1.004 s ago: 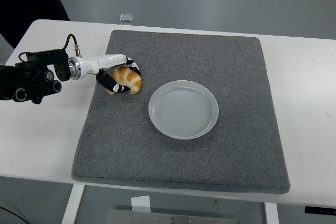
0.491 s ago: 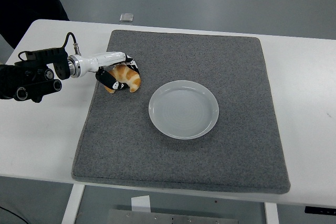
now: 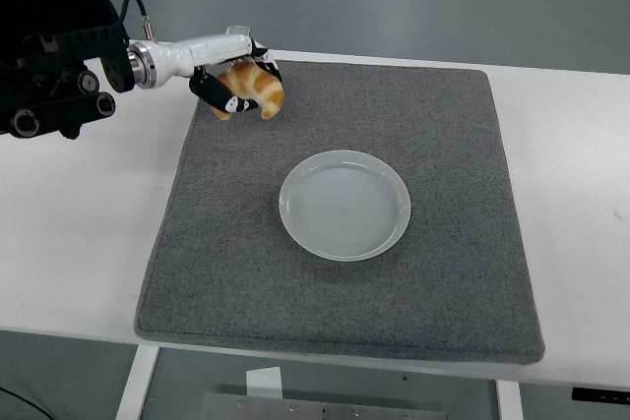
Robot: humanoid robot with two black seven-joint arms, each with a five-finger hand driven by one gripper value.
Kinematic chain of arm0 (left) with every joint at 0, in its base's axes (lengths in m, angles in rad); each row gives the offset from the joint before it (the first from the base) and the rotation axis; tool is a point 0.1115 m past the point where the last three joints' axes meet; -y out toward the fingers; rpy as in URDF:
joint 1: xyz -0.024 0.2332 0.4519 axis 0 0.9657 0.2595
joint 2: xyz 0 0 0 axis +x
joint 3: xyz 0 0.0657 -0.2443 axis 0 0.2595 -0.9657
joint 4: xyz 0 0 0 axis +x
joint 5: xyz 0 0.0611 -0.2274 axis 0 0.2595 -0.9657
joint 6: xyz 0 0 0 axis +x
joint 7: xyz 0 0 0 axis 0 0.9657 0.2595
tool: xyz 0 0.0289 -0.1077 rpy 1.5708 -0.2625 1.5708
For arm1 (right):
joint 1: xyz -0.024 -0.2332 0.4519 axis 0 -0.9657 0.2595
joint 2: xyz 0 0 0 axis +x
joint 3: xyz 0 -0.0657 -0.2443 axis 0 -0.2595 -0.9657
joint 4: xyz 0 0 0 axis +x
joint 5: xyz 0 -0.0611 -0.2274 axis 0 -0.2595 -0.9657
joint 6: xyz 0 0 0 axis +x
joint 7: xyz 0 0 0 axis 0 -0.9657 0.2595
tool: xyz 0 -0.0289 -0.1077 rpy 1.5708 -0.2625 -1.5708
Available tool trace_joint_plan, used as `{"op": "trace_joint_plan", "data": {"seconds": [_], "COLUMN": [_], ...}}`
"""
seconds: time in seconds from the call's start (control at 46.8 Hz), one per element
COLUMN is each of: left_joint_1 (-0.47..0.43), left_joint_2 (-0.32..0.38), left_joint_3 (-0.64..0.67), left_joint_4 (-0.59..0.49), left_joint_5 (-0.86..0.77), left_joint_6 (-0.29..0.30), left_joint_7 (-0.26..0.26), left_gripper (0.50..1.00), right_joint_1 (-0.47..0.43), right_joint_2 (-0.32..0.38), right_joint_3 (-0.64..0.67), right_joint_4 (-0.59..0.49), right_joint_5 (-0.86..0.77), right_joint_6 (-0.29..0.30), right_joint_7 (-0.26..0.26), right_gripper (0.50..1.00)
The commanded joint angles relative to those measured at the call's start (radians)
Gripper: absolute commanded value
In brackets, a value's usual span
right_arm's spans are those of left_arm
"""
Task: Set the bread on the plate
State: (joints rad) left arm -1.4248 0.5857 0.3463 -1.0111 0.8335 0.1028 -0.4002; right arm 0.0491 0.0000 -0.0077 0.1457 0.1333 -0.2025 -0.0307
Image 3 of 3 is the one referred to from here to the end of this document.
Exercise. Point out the white table leg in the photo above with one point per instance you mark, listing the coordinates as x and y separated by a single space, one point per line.
509 402
138 380

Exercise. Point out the black table control panel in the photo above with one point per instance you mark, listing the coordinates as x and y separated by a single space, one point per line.
600 394

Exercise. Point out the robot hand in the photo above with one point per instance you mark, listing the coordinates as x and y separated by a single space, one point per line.
197 51

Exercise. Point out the grey felt mat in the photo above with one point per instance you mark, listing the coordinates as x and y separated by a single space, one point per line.
344 317

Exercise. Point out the croissant bread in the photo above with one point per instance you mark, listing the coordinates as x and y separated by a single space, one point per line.
256 83

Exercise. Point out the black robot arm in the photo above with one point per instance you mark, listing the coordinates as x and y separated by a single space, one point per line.
54 90

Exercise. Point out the square metal floor outlet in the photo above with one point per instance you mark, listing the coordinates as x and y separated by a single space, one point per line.
238 29

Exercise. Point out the grey round plate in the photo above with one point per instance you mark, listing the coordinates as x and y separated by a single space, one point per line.
344 206

